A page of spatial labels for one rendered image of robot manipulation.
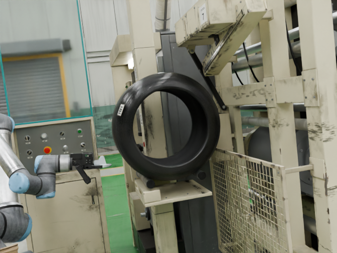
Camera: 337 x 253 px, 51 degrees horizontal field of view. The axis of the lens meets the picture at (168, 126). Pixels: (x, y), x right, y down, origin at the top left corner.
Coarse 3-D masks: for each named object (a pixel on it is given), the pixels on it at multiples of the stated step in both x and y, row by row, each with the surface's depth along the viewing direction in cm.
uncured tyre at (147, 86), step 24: (168, 72) 186; (144, 96) 178; (192, 96) 210; (120, 120) 178; (192, 120) 214; (216, 120) 187; (120, 144) 179; (192, 144) 213; (216, 144) 191; (144, 168) 180; (168, 168) 182; (192, 168) 186
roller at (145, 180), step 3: (138, 174) 210; (141, 177) 198; (144, 177) 192; (147, 177) 189; (144, 180) 189; (147, 180) 183; (150, 180) 182; (144, 183) 189; (147, 183) 182; (150, 183) 182; (153, 183) 183; (147, 186) 182; (150, 186) 182; (153, 186) 183
